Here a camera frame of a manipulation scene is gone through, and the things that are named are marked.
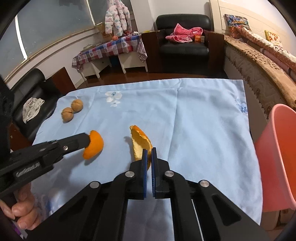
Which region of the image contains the brown leaf-print blanket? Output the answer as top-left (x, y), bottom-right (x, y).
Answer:
top-left (225, 36), bottom-right (296, 110)

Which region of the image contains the dark wooden side cabinet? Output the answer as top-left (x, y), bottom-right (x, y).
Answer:
top-left (141, 31), bottom-right (161, 73)
top-left (203, 30), bottom-right (226, 76)

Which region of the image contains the black leather armchair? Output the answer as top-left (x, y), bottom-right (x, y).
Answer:
top-left (155, 14), bottom-right (212, 75)

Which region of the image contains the black leather sofa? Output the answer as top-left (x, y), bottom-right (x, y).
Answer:
top-left (10, 68), bottom-right (62, 143)

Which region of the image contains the pink clothing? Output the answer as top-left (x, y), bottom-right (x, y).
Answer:
top-left (165, 23), bottom-right (204, 44)

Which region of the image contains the white table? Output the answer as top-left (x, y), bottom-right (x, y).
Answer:
top-left (80, 53), bottom-right (148, 80)

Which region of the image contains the checkered tablecloth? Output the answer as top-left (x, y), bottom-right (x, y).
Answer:
top-left (72, 34), bottom-right (148, 70)

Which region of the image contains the window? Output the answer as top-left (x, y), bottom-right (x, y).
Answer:
top-left (0, 0), bottom-right (130, 63)

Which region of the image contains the light blue cloth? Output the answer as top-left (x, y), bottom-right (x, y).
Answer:
top-left (30, 77), bottom-right (264, 241)

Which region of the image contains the white floral puffer jacket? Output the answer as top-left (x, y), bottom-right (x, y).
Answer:
top-left (105, 0), bottom-right (133, 36)

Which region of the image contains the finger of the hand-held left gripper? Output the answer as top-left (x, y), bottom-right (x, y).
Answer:
top-left (52, 132), bottom-right (91, 160)

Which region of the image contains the pink plastic bucket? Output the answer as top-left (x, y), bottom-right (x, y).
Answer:
top-left (254, 104), bottom-right (296, 212)

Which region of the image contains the walnut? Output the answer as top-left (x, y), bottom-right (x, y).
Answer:
top-left (61, 107), bottom-right (74, 122)
top-left (71, 99), bottom-right (83, 113)

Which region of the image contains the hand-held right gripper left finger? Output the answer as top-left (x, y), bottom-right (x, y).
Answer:
top-left (23, 149), bottom-right (148, 241)

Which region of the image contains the person's left hand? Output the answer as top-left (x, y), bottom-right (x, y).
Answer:
top-left (0, 182), bottom-right (42, 230)

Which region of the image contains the white patterned cloth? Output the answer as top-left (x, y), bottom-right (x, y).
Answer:
top-left (22, 97), bottom-right (45, 124)

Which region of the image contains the white framed bed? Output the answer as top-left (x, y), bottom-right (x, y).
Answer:
top-left (209, 0), bottom-right (296, 130)

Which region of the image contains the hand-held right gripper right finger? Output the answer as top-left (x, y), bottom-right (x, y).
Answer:
top-left (151, 148), bottom-right (272, 241)

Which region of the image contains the yellow floral pillow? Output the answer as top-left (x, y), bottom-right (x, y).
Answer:
top-left (265, 30), bottom-right (284, 45)

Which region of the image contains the long orange peel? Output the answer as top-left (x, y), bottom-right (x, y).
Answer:
top-left (129, 125), bottom-right (153, 169)

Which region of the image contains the colourful cartoon pillow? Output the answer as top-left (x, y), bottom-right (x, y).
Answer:
top-left (224, 14), bottom-right (251, 39)

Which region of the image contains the cardboard box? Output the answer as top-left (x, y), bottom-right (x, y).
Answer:
top-left (261, 205), bottom-right (293, 231)

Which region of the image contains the pink dotted quilt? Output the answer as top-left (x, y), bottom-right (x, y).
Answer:
top-left (240, 27), bottom-right (296, 80)

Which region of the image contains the curled orange peel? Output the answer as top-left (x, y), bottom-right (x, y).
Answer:
top-left (83, 130), bottom-right (104, 160)

